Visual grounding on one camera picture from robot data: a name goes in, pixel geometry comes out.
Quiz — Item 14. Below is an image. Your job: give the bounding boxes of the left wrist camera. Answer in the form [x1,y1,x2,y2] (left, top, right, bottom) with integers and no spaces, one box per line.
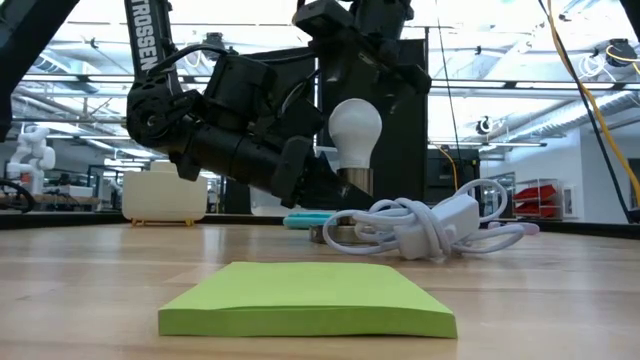
[203,52,277,132]

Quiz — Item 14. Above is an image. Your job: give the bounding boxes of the white power cord with switch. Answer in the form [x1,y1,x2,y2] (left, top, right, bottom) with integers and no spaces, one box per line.
[322,178,527,263]

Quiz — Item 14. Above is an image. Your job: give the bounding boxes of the black hanging cable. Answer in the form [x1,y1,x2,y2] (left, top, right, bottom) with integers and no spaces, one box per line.
[537,0,636,224]

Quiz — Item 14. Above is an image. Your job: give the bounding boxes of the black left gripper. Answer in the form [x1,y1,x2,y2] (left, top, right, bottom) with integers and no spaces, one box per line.
[169,94,375,211]

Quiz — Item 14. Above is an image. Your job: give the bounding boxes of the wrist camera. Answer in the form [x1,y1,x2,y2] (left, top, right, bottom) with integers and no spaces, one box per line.
[292,0,357,40]
[203,52,277,132]

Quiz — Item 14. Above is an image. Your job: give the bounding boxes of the green sticky note pad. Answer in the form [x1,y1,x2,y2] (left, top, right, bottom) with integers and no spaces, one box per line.
[158,261,458,340]

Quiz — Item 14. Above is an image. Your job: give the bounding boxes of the blue calculator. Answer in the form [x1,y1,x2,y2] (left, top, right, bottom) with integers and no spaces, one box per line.
[282,211,337,231]

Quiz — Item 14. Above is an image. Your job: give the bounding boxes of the yellow hanging cable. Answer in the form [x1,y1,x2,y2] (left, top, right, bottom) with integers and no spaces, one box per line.
[546,0,640,204]

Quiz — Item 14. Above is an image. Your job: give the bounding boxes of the cream round desk organizer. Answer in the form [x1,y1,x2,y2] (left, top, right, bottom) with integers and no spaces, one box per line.
[121,159,209,228]

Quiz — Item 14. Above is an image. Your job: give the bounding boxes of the shelf with red bins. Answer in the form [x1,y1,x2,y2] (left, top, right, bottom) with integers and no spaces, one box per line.
[512,178,576,220]

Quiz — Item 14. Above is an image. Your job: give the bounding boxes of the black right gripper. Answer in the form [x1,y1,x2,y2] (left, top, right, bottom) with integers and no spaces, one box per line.
[319,22,432,95]

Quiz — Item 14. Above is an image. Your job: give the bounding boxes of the white lightbulb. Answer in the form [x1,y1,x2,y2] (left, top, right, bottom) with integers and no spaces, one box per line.
[328,98,384,170]

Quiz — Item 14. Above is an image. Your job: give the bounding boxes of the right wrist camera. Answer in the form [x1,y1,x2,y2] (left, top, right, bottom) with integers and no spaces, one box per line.
[292,0,357,40]

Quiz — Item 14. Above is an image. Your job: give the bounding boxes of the black cabinet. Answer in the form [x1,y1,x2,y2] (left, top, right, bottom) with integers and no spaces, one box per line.
[427,148,482,206]

